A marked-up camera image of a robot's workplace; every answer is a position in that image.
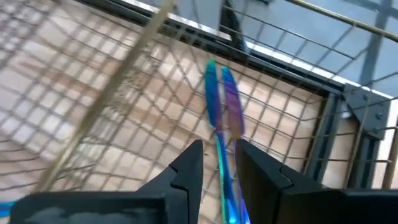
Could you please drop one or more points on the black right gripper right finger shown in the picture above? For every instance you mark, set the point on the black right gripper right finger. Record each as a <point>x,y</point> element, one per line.
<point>280,199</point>

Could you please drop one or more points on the iridescent metal cutlery piece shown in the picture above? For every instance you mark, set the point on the iridescent metal cutlery piece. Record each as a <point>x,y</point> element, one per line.
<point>213,93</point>
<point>233,102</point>
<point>6,209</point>

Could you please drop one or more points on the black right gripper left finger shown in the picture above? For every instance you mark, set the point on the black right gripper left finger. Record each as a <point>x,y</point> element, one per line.
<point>186,186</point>

